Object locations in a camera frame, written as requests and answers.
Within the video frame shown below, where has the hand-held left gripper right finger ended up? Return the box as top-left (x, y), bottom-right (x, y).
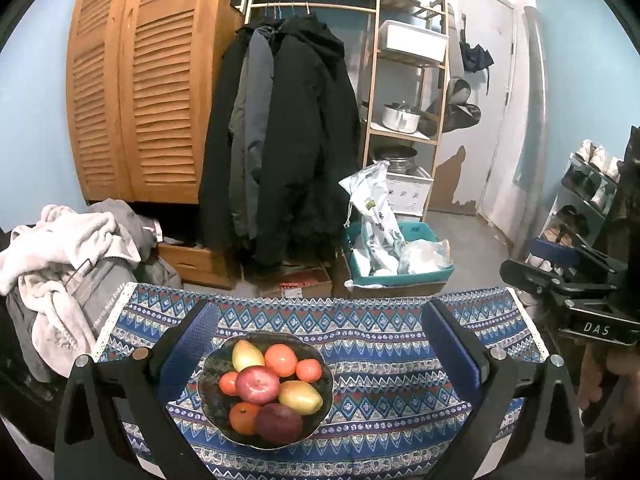
top-left (421, 300), bottom-right (586, 480)

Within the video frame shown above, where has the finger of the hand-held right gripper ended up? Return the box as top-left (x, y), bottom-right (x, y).
top-left (529, 237), bottom-right (587, 272)
top-left (500, 258), bottom-right (572, 307)

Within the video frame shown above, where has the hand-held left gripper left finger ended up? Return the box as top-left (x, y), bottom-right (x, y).
top-left (54, 300), bottom-right (221, 480)

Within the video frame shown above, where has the yellow-green pear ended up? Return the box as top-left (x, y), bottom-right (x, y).
top-left (231, 340), bottom-right (266, 373)
top-left (278, 381), bottom-right (324, 415)

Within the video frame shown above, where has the dark glass bowl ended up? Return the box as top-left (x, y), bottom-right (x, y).
top-left (197, 332), bottom-right (335, 451)

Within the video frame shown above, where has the red apple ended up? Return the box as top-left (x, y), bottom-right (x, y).
top-left (235, 366), bottom-right (281, 406)
top-left (255, 403), bottom-right (304, 444)

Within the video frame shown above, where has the orange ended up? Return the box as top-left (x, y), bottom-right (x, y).
top-left (264, 344), bottom-right (299, 378)
top-left (229, 402), bottom-right (263, 436)

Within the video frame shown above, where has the person's right hand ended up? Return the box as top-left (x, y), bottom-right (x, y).
top-left (577, 344), bottom-right (640, 427)

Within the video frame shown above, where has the shoe rack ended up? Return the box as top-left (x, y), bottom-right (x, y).
top-left (524, 139), bottom-right (627, 272)

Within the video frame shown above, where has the blue patterned tablecloth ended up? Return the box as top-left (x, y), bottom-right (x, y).
top-left (94, 282), bottom-right (549, 480)

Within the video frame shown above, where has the teal plastic basket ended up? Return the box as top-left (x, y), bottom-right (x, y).
top-left (344, 220), bottom-right (456, 287)

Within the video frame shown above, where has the wooden drawer box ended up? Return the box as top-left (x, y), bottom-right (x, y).
top-left (154, 241), bottom-right (242, 289)

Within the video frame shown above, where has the clear plastic bag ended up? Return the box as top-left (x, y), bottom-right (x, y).
top-left (399, 239), bottom-right (452, 274)

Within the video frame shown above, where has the group of shoes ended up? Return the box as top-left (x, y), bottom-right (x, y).
top-left (530, 140), bottom-right (626, 271)

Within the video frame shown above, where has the grey clothes pile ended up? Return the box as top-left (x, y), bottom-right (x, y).
top-left (6, 199), bottom-right (184, 382)

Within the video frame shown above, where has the red cardboard box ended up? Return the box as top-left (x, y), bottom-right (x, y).
top-left (259, 265), bottom-right (334, 299)

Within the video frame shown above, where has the white patterned box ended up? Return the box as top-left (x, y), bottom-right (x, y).
top-left (384, 170), bottom-right (434, 217)

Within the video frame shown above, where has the white rice bag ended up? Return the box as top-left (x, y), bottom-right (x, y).
top-left (338, 161), bottom-right (407, 277)

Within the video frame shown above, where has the pile of clothes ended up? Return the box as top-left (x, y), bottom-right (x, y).
top-left (0, 204), bottom-right (144, 367)

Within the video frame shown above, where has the olive hanging jacket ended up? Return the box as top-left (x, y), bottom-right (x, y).
top-left (424, 77), bottom-right (483, 137)

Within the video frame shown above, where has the steel pot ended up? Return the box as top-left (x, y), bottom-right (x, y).
top-left (373, 146), bottom-right (419, 174)

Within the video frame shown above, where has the white door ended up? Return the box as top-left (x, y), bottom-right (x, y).
top-left (426, 0), bottom-right (517, 217)

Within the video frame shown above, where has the white cooking pot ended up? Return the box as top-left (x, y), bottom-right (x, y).
top-left (382, 102), bottom-right (422, 134)

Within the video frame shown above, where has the dark blue umbrella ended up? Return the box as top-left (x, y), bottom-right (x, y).
top-left (459, 42), bottom-right (496, 97)

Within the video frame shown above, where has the grey jacket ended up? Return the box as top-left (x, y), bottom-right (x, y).
top-left (228, 27), bottom-right (275, 242)

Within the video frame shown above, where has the black hooded coat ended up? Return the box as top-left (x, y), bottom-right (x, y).
top-left (197, 15), bottom-right (362, 267)

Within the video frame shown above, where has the wooden shelf rack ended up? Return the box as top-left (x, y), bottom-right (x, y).
top-left (235, 0), bottom-right (449, 222)

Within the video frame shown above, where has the white storage box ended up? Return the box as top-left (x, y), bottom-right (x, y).
top-left (378, 20), bottom-right (449, 64)

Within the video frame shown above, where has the wooden louvered wardrobe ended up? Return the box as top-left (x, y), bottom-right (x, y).
top-left (66, 0), bottom-right (247, 207)

